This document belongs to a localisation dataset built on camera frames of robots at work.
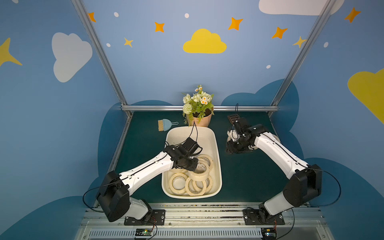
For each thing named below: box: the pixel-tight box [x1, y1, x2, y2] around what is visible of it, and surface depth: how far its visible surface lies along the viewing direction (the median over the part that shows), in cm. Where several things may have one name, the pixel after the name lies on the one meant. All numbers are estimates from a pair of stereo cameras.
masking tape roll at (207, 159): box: [198, 154, 214, 169], surface depth 94 cm
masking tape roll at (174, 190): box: [169, 172, 180, 196], surface depth 84 cm
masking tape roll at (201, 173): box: [188, 160, 210, 182], surface depth 75 cm
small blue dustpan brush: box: [158, 118, 179, 132], surface depth 117 cm
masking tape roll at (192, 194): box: [185, 177, 207, 196], surface depth 78 cm
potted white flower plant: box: [182, 84, 215, 127], surface depth 90 cm
